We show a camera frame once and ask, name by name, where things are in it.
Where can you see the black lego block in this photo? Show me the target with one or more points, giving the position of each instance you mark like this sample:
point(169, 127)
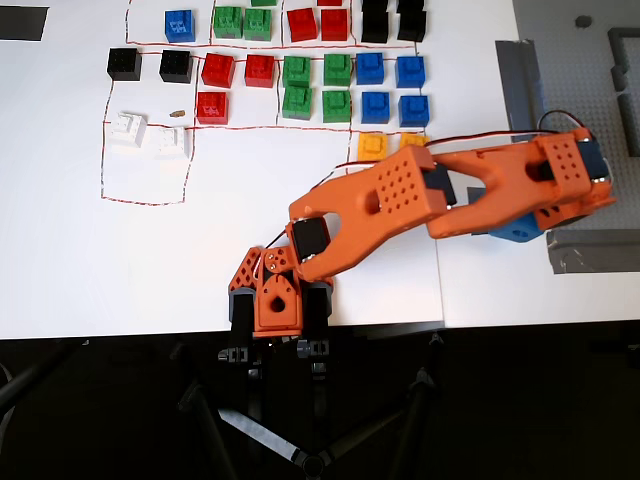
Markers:
point(124, 64)
point(411, 26)
point(176, 66)
point(375, 4)
point(411, 4)
point(375, 27)

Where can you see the red lego block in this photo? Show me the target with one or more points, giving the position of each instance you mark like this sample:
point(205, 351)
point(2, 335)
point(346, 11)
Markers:
point(329, 2)
point(334, 25)
point(302, 25)
point(212, 107)
point(260, 70)
point(218, 70)

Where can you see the small grey lego brick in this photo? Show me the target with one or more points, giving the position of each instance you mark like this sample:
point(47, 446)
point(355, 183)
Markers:
point(582, 21)

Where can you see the white lego block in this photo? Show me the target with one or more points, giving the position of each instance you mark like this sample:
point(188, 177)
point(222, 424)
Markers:
point(127, 132)
point(170, 142)

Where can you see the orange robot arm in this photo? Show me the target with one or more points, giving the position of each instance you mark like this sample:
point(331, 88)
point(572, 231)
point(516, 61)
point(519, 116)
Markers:
point(380, 200)

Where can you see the yellow lego block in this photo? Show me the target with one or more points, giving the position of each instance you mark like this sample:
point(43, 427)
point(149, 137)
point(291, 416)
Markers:
point(411, 140)
point(372, 146)

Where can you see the green lego block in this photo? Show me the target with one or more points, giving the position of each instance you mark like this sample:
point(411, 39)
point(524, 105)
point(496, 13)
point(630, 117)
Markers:
point(336, 69)
point(227, 22)
point(296, 71)
point(257, 24)
point(297, 102)
point(336, 106)
point(263, 2)

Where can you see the short grey brick wall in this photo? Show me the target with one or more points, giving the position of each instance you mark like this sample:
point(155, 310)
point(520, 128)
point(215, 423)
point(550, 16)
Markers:
point(620, 79)

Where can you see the dark grey tape patch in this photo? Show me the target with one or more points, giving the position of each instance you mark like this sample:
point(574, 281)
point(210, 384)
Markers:
point(475, 195)

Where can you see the black camera tripod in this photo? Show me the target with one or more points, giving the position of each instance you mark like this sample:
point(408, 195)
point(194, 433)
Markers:
point(310, 462)

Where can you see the small brown crumb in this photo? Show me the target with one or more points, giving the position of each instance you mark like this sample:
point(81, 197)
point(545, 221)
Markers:
point(176, 114)

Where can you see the blue lego block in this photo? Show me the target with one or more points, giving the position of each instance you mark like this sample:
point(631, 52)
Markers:
point(370, 68)
point(375, 107)
point(411, 71)
point(179, 26)
point(413, 110)

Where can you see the black tape patch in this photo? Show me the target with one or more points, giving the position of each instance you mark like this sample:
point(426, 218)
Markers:
point(22, 22)

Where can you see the grey black table clamp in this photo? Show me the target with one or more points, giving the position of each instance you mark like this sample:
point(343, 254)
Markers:
point(242, 315)
point(317, 310)

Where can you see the grey lego baseplate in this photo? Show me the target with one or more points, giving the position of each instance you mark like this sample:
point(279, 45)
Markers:
point(575, 75)

